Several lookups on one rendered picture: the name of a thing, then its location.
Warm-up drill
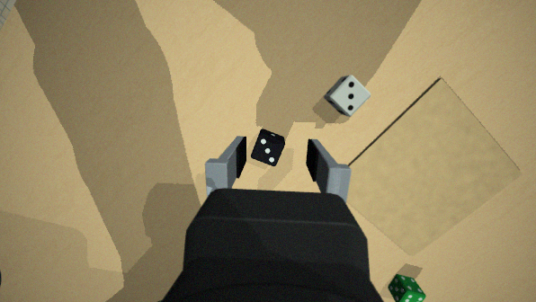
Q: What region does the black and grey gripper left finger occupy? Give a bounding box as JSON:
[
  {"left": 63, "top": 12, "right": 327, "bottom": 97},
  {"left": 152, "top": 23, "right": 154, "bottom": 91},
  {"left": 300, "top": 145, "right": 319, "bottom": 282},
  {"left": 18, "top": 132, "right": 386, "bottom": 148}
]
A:
[{"left": 205, "top": 136, "right": 246, "bottom": 198}]

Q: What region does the tan square mat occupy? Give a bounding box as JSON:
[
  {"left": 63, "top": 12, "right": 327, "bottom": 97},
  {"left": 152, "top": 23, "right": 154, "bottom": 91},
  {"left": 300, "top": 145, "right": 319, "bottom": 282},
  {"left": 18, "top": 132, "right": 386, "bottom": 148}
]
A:
[{"left": 347, "top": 78, "right": 522, "bottom": 256}]

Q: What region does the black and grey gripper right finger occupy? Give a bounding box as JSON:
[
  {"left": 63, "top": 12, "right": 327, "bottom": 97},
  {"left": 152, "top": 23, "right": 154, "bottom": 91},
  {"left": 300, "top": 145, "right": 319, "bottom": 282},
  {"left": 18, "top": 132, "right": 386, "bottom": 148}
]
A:
[{"left": 306, "top": 138, "right": 352, "bottom": 203}]

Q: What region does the green die with white pips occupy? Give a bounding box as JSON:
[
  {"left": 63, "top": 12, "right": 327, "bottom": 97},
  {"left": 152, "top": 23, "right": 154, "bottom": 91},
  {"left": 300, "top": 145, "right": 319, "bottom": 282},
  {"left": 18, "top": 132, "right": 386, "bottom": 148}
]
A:
[{"left": 388, "top": 274, "right": 426, "bottom": 302}]

